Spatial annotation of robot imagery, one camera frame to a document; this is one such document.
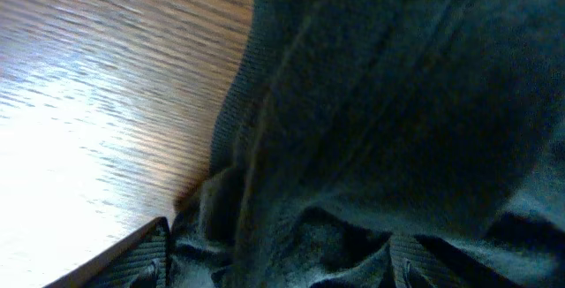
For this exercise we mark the dark green polo shirt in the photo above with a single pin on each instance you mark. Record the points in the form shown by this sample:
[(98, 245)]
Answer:
[(350, 121)]

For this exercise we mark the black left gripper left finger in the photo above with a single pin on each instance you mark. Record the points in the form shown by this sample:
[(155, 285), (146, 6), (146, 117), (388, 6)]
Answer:
[(139, 260)]

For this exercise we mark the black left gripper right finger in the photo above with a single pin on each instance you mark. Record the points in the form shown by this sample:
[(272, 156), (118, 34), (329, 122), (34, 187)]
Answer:
[(433, 263)]

